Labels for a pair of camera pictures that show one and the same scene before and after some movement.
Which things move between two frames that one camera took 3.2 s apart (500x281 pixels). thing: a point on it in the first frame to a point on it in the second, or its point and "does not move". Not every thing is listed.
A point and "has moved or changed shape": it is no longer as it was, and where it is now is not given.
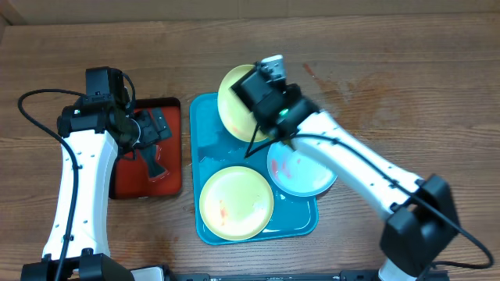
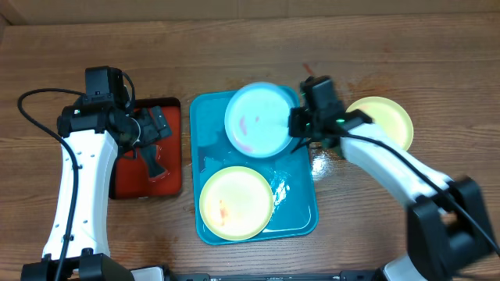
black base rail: [350, 275] does not move
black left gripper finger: [150, 154] does not move
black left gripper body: [148, 133] does not move
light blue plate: [297, 172] has moved or changed shape
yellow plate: [236, 203] does not move
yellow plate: [239, 117] to [387, 115]
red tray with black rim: [130, 178] does not move
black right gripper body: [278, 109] to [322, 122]
